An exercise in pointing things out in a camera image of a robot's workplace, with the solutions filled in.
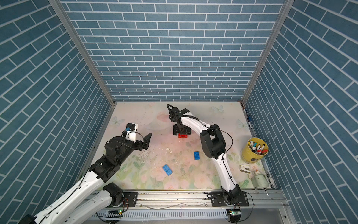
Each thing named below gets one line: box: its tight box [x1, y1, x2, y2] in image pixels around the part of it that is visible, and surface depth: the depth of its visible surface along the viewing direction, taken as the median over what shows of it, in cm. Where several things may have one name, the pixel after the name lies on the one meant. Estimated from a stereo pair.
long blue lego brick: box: [162, 164, 173, 177], surface depth 85 cm
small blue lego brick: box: [193, 151, 200, 161], surface depth 91 cm
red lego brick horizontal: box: [178, 133, 188, 138], surface depth 98 cm
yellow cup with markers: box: [241, 137, 269, 164], surface depth 82 cm
